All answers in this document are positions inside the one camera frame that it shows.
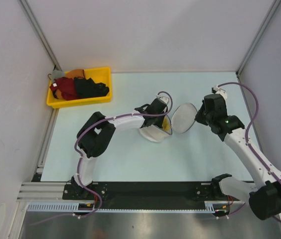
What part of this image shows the yellow bra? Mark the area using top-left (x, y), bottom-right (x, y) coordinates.
top-left (162, 116), bottom-right (171, 131)

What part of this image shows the white mesh laundry bag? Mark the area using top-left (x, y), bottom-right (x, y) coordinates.
top-left (139, 103), bottom-right (198, 143)

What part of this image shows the black garment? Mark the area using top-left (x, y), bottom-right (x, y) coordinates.
top-left (74, 77), bottom-right (110, 99)

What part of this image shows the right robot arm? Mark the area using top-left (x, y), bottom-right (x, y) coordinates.
top-left (195, 94), bottom-right (281, 220)

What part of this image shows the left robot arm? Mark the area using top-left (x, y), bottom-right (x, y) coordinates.
top-left (71, 96), bottom-right (172, 199)

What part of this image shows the yellow plastic bin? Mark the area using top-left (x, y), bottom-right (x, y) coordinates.
top-left (46, 67), bottom-right (112, 109)

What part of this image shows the orange garment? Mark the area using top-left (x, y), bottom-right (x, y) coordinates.
top-left (54, 69), bottom-right (86, 100)

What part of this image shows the dark red garment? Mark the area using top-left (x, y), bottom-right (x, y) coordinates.
top-left (49, 77), bottom-right (79, 101)

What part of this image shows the grey garment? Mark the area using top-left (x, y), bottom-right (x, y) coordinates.
top-left (51, 70), bottom-right (66, 82)

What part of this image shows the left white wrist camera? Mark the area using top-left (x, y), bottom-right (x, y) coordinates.
top-left (156, 96), bottom-right (170, 105)

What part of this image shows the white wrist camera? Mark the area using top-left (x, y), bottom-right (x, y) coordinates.
top-left (156, 96), bottom-right (170, 105)
top-left (212, 85), bottom-right (228, 101)

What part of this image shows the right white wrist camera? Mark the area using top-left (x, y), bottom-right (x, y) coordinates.
top-left (212, 85), bottom-right (228, 101)

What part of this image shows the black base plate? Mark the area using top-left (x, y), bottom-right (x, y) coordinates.
top-left (63, 181), bottom-right (231, 210)

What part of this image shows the white slotted cable duct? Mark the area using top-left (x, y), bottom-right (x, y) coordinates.
top-left (27, 201), bottom-right (229, 214)

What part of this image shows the right aluminium frame post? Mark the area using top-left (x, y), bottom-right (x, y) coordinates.
top-left (236, 0), bottom-right (281, 78)

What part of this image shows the aluminium frame post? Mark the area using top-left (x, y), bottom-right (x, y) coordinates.
top-left (236, 0), bottom-right (281, 78)
top-left (17, 0), bottom-right (61, 70)

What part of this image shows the left aluminium frame post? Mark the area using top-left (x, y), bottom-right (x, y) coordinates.
top-left (17, 0), bottom-right (61, 70)

